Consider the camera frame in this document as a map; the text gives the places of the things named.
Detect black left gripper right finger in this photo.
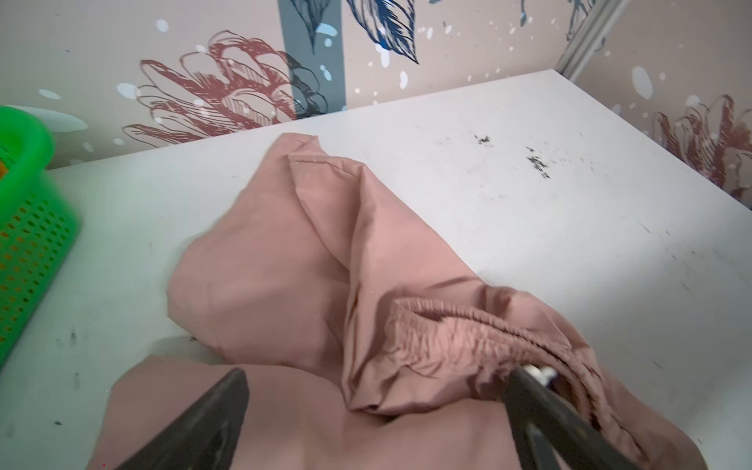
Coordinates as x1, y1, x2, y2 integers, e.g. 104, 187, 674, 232
503, 367, 636, 470

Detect pink shorts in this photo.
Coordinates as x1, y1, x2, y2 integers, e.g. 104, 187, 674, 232
88, 133, 706, 469

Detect aluminium corner frame post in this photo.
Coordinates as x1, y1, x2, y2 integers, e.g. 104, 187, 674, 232
554, 0, 630, 81

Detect green plastic basket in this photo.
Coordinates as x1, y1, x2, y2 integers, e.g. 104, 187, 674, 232
1, 107, 81, 362

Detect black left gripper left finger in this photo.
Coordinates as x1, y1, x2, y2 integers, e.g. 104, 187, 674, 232
119, 368, 249, 470

